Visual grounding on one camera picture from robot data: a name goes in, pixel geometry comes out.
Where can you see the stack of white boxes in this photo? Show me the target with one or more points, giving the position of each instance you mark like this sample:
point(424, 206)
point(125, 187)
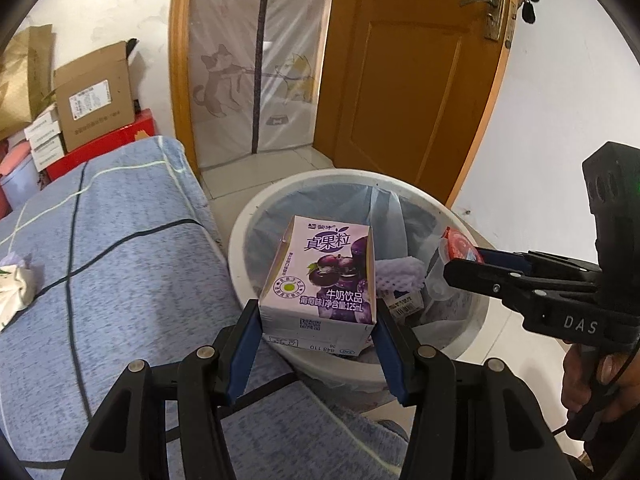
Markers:
point(44, 136)

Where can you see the wooden door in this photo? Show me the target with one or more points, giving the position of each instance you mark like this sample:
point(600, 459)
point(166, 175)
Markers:
point(408, 86)

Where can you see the white blue milk carton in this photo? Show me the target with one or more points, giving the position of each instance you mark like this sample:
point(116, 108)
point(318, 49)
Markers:
point(404, 304)

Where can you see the red gift box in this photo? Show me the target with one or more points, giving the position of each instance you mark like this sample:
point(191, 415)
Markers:
point(141, 128)

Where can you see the blue checked tablecloth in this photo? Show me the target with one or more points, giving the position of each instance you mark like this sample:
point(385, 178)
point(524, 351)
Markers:
point(128, 266)

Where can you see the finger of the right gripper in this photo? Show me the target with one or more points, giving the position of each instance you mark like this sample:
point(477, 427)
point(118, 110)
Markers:
point(535, 261)
point(516, 287)

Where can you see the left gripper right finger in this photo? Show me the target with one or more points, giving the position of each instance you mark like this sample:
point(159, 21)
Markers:
point(472, 421)

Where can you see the cartoon screen door curtain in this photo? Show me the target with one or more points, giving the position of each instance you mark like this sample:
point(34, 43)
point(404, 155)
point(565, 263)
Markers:
point(255, 71)

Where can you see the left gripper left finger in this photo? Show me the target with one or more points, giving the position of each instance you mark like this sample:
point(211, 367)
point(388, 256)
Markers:
point(127, 437)

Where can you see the gold paper shopping bag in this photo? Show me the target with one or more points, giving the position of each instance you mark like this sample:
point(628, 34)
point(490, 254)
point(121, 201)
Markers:
point(25, 78)

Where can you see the purple foam fruit net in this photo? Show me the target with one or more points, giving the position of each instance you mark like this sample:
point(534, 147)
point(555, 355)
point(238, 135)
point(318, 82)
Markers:
point(406, 274)

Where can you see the white trash bin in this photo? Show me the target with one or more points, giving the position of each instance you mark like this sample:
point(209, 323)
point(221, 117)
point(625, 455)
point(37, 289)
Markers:
point(404, 222)

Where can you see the brown cardboard box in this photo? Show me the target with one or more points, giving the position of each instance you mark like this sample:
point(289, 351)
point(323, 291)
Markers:
point(93, 95)

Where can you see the purple foam net rear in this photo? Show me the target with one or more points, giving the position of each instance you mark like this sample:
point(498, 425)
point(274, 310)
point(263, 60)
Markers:
point(12, 259)

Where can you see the lavender bucket pink lid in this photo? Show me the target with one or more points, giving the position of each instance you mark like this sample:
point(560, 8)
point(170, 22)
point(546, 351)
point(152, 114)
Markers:
point(20, 179)

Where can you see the person's right hand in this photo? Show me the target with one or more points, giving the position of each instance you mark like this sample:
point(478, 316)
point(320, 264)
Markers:
point(576, 392)

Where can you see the purple grape milk carton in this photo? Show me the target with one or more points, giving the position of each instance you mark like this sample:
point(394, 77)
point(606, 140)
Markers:
point(319, 294)

